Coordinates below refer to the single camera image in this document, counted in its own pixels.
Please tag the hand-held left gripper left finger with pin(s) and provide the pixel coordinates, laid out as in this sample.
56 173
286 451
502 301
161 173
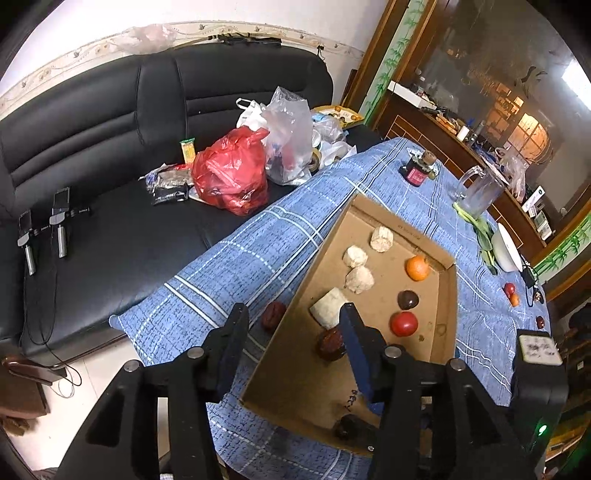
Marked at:
233 350

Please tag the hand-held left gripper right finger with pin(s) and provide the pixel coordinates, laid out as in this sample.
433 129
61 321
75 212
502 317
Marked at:
355 350

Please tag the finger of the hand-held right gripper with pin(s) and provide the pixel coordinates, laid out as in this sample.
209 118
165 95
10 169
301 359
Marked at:
370 436

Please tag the dark brown wrinkled fruit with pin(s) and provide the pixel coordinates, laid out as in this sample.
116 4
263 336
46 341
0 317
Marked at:
347 427

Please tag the wrinkled brown date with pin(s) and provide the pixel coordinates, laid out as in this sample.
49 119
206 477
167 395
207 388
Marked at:
330 345

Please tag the red date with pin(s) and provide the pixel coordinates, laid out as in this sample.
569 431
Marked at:
273 315

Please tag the cardboard box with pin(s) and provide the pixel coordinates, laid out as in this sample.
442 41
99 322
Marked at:
295 369

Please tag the dark chestnut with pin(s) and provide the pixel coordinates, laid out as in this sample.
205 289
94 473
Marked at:
408 300

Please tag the orange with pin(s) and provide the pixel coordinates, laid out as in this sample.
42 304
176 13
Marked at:
515 300
417 268

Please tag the dark red round fruit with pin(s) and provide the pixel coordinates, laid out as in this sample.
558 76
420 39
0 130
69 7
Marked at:
540 321

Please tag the small brown trinket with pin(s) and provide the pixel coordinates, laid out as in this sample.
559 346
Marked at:
538 296

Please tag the small red tomato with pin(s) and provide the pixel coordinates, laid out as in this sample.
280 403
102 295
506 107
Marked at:
509 290

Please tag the blue plaid tablecloth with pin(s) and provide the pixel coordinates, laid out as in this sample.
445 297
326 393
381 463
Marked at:
258 249

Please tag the black power adapter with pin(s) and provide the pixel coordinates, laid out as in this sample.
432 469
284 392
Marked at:
529 277

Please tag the white bowl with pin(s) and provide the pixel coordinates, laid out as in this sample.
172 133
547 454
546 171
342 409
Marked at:
505 249

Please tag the green leafy vegetable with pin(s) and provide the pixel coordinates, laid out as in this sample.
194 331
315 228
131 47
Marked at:
485 237

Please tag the dark snack packet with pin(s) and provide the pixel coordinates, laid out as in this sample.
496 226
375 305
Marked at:
168 184

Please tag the red label bottle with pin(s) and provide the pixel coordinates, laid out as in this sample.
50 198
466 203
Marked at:
415 174

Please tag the white tube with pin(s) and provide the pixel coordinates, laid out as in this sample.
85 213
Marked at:
535 198

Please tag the clear glass pitcher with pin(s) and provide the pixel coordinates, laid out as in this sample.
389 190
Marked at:
482 194

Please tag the dark power bank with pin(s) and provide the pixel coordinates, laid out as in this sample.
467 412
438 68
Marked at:
32 370

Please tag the green yellow snack packet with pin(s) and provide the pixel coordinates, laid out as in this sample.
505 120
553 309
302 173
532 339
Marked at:
188 152

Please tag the crumpled clear plastic wrap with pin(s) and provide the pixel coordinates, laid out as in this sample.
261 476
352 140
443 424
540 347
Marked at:
332 138

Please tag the black handheld device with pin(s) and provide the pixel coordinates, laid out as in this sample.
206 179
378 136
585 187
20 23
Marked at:
60 217
27 230

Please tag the brown wooden furniture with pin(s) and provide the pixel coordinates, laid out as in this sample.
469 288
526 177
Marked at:
18 401

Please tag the clear plastic bag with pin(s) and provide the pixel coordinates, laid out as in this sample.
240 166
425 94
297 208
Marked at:
286 124

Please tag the white plastic bag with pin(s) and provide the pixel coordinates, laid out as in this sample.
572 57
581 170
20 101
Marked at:
251 117

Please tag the wooden cabinet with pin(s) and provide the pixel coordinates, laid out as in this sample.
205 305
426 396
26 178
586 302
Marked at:
415 124

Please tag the yellow tray with nuts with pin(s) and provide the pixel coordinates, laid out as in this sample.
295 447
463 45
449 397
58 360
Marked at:
339 114

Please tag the black leather sofa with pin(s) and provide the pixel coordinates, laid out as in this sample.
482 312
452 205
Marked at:
115 138

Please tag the small white bottle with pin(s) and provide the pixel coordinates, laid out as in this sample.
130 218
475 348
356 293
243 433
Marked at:
463 133

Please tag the flat white box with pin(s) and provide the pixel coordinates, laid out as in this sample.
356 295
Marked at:
406 92

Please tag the bamboo print wall panel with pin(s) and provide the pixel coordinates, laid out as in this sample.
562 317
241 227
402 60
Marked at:
563 249
397 50

